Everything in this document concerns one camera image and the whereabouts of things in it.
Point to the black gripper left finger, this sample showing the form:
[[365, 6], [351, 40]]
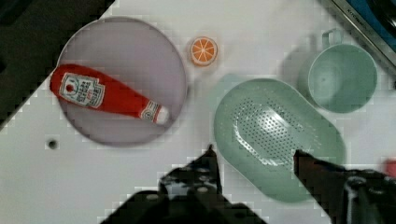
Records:
[[202, 172]]

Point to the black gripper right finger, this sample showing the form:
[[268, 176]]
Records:
[[347, 196]]

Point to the green oval plastic strainer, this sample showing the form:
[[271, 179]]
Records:
[[258, 126]]

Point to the red strawberry toy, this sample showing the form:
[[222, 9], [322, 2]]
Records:
[[390, 167]]

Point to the green plastic cup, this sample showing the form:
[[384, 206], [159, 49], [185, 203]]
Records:
[[340, 78]]

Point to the orange slice toy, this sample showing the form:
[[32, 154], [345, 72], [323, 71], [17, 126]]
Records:
[[203, 51]]

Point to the grey round plate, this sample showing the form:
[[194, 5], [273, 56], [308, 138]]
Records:
[[138, 55]]

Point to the red ketchup bottle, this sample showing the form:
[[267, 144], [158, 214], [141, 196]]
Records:
[[89, 88]]

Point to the black toaster oven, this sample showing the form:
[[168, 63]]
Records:
[[373, 21]]

